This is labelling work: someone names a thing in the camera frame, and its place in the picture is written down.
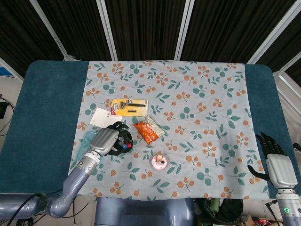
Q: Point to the pink round small container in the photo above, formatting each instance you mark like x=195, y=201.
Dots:
x=159, y=162

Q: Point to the teal table mat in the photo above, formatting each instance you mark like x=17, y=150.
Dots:
x=44, y=113

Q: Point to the light blue plastic bag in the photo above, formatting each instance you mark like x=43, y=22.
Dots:
x=85, y=146

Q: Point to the white card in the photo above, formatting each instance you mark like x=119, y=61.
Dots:
x=105, y=117

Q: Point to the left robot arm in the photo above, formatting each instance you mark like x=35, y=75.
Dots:
x=70, y=183

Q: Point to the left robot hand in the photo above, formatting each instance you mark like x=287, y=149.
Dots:
x=105, y=139

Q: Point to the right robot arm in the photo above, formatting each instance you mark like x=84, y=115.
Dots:
x=288, y=207

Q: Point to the yellow razor blister pack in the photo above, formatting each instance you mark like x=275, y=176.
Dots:
x=130, y=107

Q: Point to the green bag under table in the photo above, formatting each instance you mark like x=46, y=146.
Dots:
x=218, y=209

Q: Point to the floral tablecloth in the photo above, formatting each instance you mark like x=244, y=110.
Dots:
x=188, y=122

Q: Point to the orange snack bag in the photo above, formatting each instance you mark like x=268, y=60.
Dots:
x=145, y=131

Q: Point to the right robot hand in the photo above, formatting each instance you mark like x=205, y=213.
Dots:
x=279, y=169

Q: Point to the white patterned snack bag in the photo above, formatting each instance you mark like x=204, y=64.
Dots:
x=155, y=126

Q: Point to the blue-grey robot torso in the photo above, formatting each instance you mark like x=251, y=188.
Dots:
x=143, y=212

